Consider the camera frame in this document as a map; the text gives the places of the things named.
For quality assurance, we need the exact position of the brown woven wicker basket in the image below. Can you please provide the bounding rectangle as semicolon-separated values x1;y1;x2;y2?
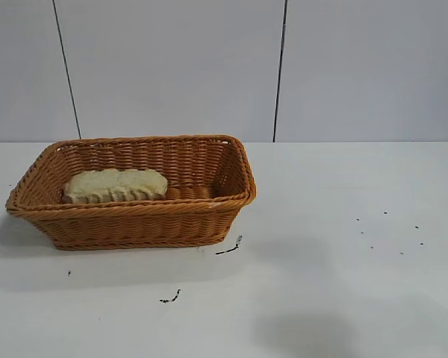
5;134;258;251

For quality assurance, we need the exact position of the long striped bread loaf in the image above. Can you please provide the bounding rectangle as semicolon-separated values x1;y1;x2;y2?
62;168;169;205

